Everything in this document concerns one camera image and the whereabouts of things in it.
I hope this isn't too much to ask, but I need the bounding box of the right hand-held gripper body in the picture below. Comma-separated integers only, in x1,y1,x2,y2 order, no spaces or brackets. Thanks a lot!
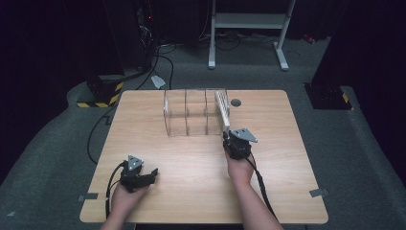
222,127,259,161

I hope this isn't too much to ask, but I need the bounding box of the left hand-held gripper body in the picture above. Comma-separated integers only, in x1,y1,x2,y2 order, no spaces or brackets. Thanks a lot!
119,154,153,194

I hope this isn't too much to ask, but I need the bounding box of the clear acrylic divider rack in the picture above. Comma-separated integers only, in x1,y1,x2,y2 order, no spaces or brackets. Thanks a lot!
162,87,230,138

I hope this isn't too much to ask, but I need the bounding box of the person's right hand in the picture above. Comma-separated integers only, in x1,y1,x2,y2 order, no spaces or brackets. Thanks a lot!
225,150,257,187

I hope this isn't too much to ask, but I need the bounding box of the person's left hand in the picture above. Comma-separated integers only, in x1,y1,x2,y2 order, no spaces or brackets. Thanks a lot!
109,183,149,222

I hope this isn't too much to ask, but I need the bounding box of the grey tape strip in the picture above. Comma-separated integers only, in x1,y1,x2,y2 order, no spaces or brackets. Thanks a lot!
308,188,329,198
78,192,100,202

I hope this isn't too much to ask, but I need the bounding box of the grey flat floor piece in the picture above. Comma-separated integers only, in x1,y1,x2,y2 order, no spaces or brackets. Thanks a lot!
150,75,167,90

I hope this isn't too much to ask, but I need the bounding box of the white metal stand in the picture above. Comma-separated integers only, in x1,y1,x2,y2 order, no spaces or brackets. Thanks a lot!
208,0,297,72

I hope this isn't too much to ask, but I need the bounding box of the left hand-held gripper black cable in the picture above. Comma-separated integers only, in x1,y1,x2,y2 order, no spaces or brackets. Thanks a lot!
104,160,128,220

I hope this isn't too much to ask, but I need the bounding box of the hand-held gripper black cable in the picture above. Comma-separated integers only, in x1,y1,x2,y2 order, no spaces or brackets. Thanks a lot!
242,151,278,220
104,160,128,220

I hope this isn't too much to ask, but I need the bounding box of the right hand-held gripper black cable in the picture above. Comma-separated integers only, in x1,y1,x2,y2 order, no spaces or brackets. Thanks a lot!
242,151,278,220

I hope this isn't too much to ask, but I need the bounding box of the black floor cable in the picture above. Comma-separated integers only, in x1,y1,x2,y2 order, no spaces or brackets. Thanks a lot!
86,44,177,166

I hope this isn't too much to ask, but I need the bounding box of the black post with striped base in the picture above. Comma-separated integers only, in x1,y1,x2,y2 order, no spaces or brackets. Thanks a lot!
63,0,124,109

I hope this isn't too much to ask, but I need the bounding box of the black post with dark base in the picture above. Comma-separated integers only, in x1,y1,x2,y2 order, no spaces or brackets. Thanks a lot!
303,0,384,111

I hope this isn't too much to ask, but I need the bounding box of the dark equipment rack with wires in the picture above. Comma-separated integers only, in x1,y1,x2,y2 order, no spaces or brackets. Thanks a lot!
133,0,161,72

